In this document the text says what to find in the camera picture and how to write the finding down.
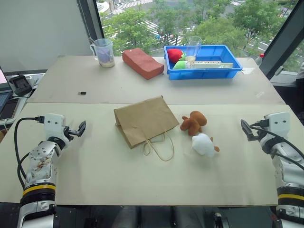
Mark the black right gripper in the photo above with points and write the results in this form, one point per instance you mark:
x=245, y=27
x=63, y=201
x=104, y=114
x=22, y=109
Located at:
x=257, y=136

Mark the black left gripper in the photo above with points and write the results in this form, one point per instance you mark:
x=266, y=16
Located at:
x=69, y=133

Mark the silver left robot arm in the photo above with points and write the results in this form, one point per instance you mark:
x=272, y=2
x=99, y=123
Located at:
x=40, y=161

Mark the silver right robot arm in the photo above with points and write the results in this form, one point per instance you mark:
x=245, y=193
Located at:
x=288, y=177

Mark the small black usb dongle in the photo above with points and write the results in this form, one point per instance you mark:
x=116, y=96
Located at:
x=82, y=93

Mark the white plush toy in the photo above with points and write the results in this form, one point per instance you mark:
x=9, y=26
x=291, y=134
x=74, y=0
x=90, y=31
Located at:
x=203, y=145

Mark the brown plush toy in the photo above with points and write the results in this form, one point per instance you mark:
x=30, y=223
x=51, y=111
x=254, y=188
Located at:
x=193, y=122

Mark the white paper label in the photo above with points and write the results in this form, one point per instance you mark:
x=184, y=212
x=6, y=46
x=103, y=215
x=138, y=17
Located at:
x=248, y=70

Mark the blue plastic bin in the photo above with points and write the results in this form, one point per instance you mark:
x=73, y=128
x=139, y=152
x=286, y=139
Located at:
x=204, y=73

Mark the plastic bottle with red cap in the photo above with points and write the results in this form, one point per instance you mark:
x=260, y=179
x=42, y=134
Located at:
x=259, y=59

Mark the black charger dock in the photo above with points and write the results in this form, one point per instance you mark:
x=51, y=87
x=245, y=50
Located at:
x=20, y=85

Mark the dark tablet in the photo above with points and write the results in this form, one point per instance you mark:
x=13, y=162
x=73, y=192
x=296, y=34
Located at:
x=9, y=109

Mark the white flat box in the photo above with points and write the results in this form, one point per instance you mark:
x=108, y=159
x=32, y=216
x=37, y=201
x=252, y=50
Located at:
x=211, y=64

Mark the clear plastic measuring cup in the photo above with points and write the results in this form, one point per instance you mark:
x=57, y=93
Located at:
x=104, y=53

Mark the laptop computer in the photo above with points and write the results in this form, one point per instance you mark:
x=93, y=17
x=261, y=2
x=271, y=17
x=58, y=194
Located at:
x=3, y=98

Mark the red brick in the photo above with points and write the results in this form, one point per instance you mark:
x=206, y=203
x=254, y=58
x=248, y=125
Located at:
x=142, y=63

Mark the green plush toy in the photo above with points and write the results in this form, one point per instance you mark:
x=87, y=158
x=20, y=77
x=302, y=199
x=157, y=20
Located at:
x=180, y=65

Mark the clear glass cup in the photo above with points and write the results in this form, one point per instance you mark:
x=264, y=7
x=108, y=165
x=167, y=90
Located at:
x=193, y=48

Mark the red plush strawberry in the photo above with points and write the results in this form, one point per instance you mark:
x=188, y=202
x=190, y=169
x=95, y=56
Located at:
x=174, y=55

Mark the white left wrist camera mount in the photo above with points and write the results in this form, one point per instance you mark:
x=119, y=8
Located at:
x=54, y=123

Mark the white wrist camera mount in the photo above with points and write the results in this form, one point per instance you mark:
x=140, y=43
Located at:
x=279, y=123
x=54, y=123

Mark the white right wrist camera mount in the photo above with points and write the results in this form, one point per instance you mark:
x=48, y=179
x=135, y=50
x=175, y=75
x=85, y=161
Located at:
x=279, y=123

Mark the dark window frame post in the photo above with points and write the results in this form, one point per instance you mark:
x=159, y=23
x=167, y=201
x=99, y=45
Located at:
x=282, y=40

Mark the grey window frame post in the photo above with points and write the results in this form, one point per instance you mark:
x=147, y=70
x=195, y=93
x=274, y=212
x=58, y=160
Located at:
x=91, y=21

